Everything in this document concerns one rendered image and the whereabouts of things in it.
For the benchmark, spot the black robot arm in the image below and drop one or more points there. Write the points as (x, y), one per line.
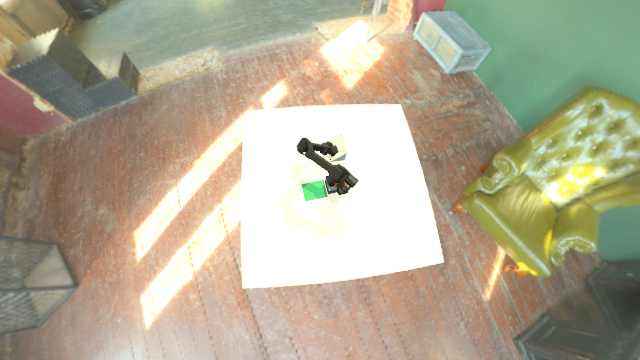
(337, 173)

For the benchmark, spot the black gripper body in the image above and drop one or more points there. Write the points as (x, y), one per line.
(343, 189)

